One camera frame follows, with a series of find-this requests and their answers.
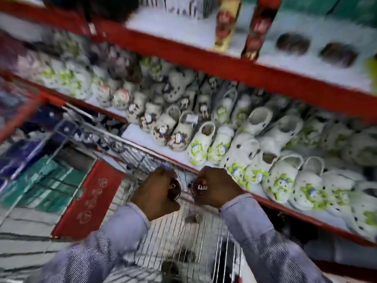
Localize person's right forearm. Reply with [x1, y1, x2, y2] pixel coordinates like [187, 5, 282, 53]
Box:
[219, 193, 333, 283]

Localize pile of green packets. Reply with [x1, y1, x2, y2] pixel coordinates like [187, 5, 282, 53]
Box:
[0, 156, 89, 215]

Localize person's left forearm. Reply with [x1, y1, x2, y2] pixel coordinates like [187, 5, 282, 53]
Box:
[38, 202, 151, 283]

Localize metal wire shopping cart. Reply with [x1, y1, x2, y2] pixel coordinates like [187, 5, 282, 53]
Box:
[0, 91, 245, 283]

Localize pile of blue purple packets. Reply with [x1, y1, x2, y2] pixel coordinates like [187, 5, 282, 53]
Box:
[0, 76, 59, 183]

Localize red metal shelf rack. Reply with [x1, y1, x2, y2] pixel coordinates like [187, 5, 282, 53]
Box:
[0, 0, 377, 121]

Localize orange-capped cream polish bottle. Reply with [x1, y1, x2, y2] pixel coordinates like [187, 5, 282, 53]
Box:
[212, 0, 242, 54]

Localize red-edged white clog shelf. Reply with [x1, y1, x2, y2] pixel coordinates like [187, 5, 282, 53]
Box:
[0, 70, 377, 248]

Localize rows of white printed clogs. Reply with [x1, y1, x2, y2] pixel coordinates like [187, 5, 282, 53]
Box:
[0, 29, 377, 242]

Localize orange-capped dark polish bottle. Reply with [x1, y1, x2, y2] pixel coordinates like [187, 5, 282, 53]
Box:
[241, 0, 283, 60]

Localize person's left hand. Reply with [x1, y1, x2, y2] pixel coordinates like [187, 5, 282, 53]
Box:
[131, 167, 182, 221]

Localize shoe polish tin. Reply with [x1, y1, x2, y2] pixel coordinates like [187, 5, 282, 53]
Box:
[319, 41, 359, 68]
[167, 178, 182, 202]
[190, 178, 208, 199]
[275, 33, 311, 56]

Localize person's right hand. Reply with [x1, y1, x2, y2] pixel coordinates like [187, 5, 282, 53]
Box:
[191, 165, 245, 209]

